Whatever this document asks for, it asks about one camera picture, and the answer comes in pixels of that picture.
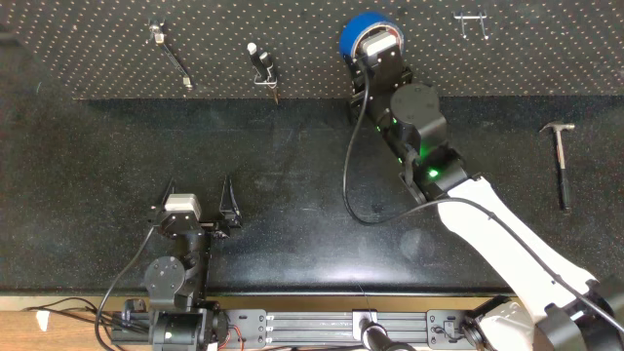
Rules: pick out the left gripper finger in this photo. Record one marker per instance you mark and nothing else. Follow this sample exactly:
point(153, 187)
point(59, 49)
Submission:
point(169, 191)
point(230, 207)

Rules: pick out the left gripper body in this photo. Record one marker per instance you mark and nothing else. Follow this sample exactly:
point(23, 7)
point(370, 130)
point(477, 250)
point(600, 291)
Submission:
point(219, 229)

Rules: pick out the black and white pliers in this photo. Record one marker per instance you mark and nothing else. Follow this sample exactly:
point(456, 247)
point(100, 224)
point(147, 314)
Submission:
point(261, 63)

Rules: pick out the roll of blue tape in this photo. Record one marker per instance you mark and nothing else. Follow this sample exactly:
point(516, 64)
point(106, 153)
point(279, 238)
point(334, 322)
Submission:
point(352, 34)

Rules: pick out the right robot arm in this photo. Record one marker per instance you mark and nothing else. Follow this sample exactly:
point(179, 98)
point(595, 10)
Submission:
point(502, 244)

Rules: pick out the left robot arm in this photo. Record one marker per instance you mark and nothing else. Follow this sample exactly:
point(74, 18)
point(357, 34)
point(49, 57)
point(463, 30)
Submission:
point(168, 283)

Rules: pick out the black pegboard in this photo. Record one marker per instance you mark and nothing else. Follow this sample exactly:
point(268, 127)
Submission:
point(536, 58)

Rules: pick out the white tape piece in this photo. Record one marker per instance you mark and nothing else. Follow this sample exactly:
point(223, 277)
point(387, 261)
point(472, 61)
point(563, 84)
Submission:
point(43, 319)

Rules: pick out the hammer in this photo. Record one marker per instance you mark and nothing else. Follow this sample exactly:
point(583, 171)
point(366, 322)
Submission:
point(561, 161)

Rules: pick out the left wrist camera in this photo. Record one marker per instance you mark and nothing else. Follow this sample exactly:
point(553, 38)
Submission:
point(183, 202)

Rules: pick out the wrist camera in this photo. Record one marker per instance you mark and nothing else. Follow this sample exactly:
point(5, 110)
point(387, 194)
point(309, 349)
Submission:
point(183, 202)
point(380, 44)

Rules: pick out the mounting rail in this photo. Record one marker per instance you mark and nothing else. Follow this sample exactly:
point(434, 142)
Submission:
point(312, 326)

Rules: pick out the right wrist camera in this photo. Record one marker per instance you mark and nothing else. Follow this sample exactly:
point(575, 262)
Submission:
point(380, 44)

